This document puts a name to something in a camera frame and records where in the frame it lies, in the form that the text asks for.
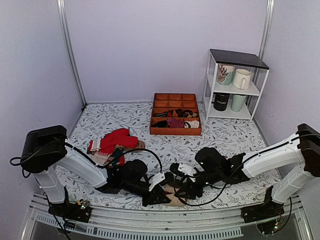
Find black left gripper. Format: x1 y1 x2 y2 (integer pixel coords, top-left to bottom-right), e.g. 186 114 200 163
121 181 170 208

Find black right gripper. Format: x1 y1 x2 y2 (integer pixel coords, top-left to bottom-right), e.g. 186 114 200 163
175 169 222 201

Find striped beige knitted sock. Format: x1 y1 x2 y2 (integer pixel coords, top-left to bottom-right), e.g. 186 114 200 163
164 184 186 208

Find orange wooden divider box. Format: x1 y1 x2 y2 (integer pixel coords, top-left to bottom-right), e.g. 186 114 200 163
149 93 202 136

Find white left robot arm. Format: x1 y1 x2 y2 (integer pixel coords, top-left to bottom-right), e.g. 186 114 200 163
18 125 171 217

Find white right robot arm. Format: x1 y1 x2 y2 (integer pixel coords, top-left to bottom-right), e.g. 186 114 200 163
170 123 320 218

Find white brown socks in box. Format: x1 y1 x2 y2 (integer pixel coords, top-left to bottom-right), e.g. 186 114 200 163
184 120 200 129

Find purple socks in box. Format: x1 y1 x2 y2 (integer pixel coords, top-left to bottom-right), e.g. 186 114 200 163
167 118 185 128

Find black striped socks in box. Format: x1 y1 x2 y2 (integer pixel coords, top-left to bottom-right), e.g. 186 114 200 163
152 111 168 128

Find dark brown socks in box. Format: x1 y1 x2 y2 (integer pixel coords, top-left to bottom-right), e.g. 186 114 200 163
168 108 198 118

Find floral patterned table cloth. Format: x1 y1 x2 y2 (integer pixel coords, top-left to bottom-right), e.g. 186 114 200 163
68 102 281 211

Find brown sock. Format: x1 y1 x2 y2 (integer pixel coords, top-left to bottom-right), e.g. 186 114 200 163
115 140 146 153

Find red sock pile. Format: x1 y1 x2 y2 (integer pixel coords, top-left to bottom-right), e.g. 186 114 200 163
87 128 139 166

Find black tumbler cup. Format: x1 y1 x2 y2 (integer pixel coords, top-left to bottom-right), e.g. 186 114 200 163
213 93 230 112

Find pale green tumbler cup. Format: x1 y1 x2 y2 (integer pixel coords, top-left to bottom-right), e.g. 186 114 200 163
230 94 247 113

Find white shelf black top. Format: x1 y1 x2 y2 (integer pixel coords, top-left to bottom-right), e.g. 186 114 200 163
202 49 270 122

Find floral patterned mug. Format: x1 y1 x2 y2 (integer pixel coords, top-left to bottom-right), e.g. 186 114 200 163
217 63 235 86

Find white ceramic mug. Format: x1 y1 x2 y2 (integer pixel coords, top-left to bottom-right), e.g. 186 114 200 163
232 68 252 90

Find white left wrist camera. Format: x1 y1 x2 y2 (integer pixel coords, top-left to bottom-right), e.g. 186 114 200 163
148 172 166 192

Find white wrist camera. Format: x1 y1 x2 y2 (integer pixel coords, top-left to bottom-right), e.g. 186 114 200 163
148 172 166 192
178 163 197 183

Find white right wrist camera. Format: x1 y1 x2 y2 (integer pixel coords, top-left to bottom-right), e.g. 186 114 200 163
178 163 197 183

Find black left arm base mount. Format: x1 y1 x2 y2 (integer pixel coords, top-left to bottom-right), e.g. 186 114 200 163
48 187 93 223

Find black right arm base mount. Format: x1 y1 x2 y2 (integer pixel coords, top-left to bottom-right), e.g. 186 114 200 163
240 186 285 223

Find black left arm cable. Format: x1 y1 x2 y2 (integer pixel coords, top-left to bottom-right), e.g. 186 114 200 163
9 139 163 179

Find right aluminium corner post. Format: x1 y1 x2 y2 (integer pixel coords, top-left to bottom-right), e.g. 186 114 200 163
258 0 275 60

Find aluminium corner post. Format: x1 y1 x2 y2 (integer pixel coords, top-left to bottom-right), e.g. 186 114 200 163
258 0 275 60
56 0 88 109

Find left aluminium corner post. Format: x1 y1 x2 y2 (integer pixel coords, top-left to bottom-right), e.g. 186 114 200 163
56 0 88 109

